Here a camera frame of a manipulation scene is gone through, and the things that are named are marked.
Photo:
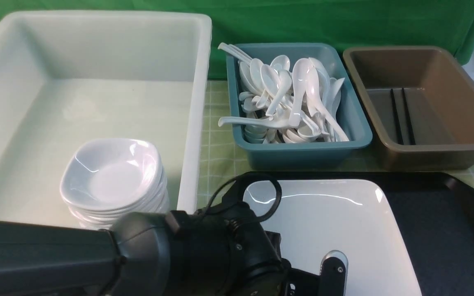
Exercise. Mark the black serving tray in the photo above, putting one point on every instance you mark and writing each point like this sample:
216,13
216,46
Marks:
435,216

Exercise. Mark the white spoon upright centre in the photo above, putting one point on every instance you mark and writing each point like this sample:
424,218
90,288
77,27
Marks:
299,82

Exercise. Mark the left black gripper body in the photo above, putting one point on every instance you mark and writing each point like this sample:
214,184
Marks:
287,281

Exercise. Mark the large white square plate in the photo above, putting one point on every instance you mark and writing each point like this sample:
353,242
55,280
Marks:
353,216

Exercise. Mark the green checked table mat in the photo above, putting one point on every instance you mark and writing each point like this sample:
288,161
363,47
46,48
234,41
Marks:
221,158

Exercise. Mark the teal plastic spoon bin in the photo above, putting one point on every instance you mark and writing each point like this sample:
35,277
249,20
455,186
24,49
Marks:
308,156

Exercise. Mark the brown plastic bin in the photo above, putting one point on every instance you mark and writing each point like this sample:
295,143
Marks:
440,96

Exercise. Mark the green backdrop cloth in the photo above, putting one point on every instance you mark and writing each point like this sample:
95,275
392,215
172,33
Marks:
448,24

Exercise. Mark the stack of white bowls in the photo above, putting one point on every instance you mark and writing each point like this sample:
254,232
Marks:
108,178

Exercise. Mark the black chopstick gold band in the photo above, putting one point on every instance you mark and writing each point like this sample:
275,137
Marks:
396,118

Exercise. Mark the white spoon sticking out left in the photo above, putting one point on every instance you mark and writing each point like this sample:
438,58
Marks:
276,123

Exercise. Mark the large white plastic tub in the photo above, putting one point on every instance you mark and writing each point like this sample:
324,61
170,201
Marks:
69,77

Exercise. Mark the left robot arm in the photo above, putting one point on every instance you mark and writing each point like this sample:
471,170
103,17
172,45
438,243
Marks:
219,250

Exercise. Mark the white spoon long handle right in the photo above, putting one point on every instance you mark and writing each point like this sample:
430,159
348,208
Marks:
315,101

